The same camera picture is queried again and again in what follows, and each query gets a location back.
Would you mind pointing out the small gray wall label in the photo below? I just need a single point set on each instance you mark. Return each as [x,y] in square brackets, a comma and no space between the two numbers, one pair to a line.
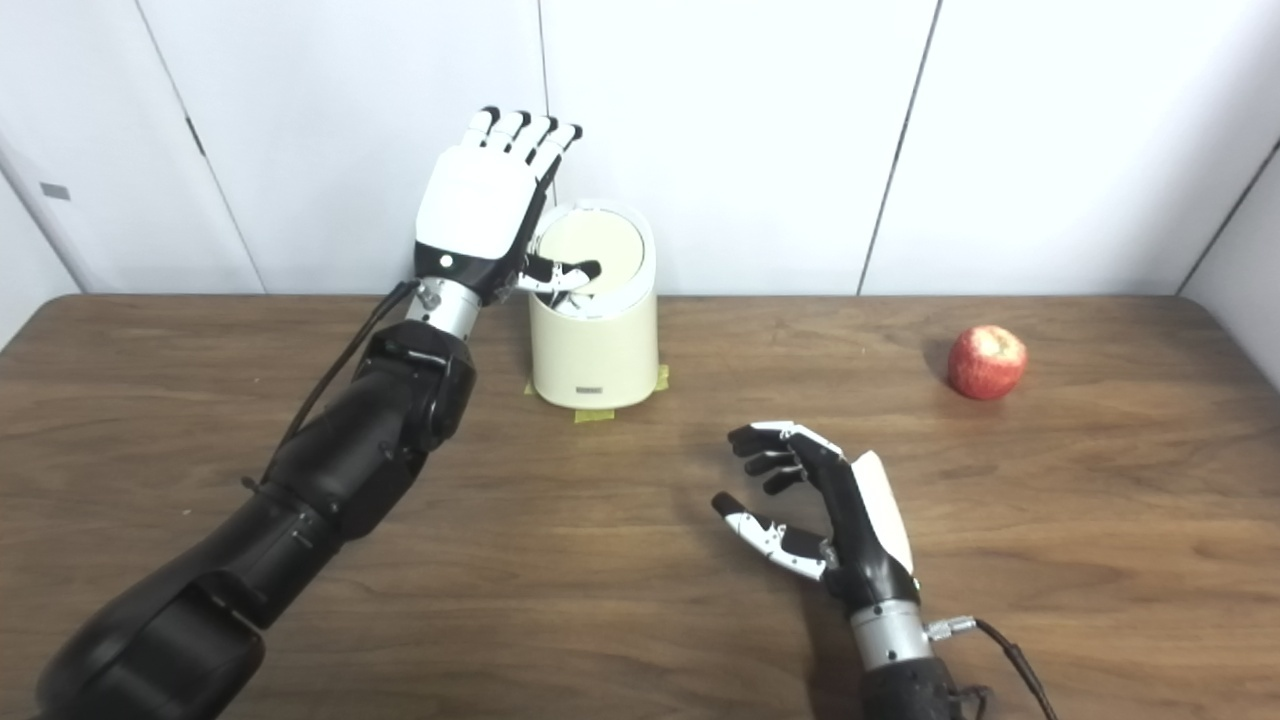
[55,191]

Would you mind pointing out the black wall panel hinge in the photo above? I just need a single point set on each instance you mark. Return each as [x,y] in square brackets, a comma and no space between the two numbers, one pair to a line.
[195,137]

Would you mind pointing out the red apple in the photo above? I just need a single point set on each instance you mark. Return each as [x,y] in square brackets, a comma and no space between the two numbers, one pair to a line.
[987,362]

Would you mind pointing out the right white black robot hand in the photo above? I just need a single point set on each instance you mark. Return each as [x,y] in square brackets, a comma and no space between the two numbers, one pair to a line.
[865,535]

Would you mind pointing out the cream-colored round bin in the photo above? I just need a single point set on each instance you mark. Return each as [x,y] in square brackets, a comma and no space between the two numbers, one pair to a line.
[595,350]

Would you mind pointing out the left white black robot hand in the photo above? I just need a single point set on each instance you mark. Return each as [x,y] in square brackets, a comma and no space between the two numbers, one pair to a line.
[475,205]

